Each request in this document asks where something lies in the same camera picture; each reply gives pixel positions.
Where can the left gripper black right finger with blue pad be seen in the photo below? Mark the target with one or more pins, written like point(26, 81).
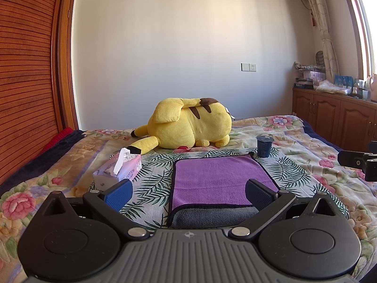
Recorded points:
point(272, 206)

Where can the red blanket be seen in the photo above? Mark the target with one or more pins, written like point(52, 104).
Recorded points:
point(58, 137)

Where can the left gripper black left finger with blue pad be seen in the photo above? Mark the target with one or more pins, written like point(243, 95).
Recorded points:
point(105, 207)

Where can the stack of books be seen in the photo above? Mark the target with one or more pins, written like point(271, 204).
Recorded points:
point(303, 83)

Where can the pink tissue pack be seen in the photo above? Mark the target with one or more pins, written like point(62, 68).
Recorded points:
point(123, 165)

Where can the white wall socket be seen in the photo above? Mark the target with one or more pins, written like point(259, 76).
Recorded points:
point(248, 67)

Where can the pink storage box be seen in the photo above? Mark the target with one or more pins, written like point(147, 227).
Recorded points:
point(315, 76)

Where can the dark blue blanket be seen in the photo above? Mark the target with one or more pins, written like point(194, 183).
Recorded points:
point(43, 162)

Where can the pink figurine on cabinet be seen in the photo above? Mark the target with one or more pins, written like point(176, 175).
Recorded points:
point(372, 86)

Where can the yellow Pikachu plush toy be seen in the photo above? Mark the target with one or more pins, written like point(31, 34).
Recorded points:
point(184, 122)

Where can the floral bed cover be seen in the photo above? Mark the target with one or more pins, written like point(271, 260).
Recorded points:
point(302, 162)

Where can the dark blue cup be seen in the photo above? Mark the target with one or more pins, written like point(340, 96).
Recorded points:
point(264, 146)

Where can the wooden slatted wardrobe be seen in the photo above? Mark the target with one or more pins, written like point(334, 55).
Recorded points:
point(31, 112)

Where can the purple and grey towel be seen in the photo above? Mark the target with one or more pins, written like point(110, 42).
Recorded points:
point(210, 192)

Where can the beige patterned curtain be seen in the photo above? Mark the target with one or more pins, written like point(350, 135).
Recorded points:
point(322, 18)

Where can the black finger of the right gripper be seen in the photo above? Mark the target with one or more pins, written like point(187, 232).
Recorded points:
point(352, 159)

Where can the blue box on cabinet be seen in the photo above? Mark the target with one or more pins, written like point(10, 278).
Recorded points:
point(343, 81)

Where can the wooden cabinet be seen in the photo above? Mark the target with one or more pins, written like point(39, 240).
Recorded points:
point(347, 122)

